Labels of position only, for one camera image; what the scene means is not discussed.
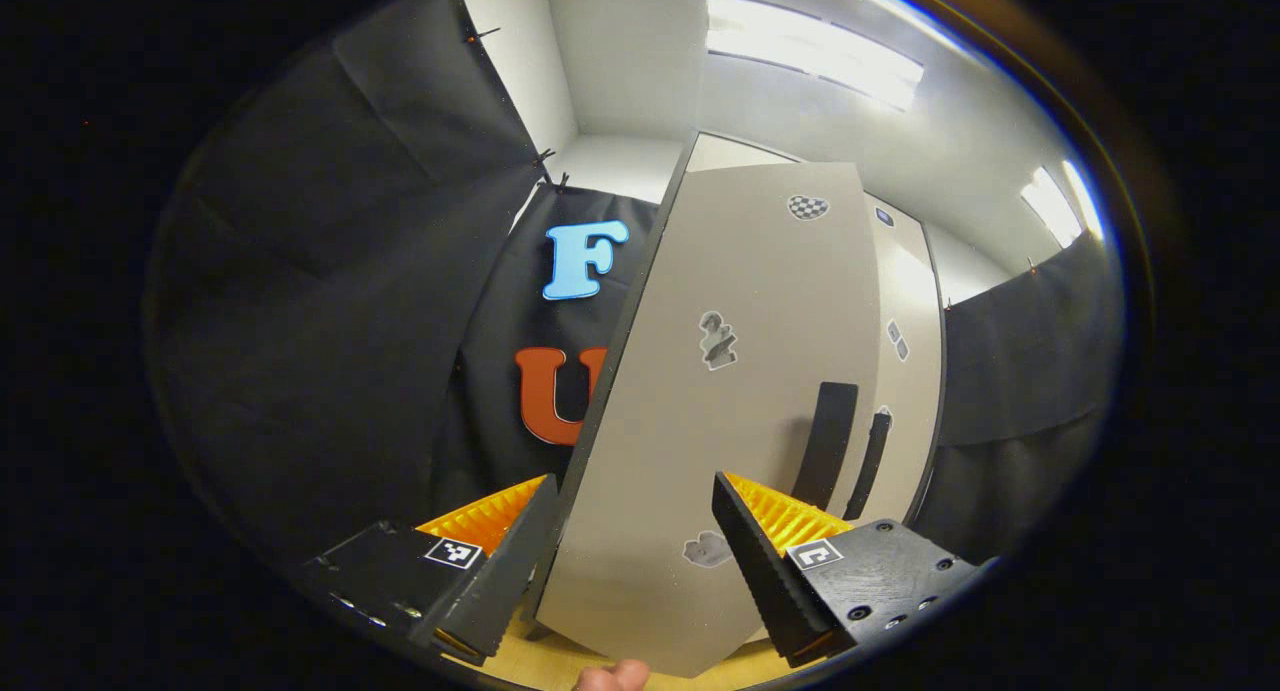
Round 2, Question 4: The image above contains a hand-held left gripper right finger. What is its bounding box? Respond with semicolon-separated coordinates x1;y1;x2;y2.
712;471;986;669

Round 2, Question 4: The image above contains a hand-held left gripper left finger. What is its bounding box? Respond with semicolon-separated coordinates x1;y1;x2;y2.
300;473;561;667

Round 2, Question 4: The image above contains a white cabinet door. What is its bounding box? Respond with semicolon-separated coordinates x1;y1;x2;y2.
535;161;886;679
862;226;946;527

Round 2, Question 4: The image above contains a white and grey cabinet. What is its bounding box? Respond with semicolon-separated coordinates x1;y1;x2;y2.
520;129;949;637

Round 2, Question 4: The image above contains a black door handle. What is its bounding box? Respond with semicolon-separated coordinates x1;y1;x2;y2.
845;411;893;522

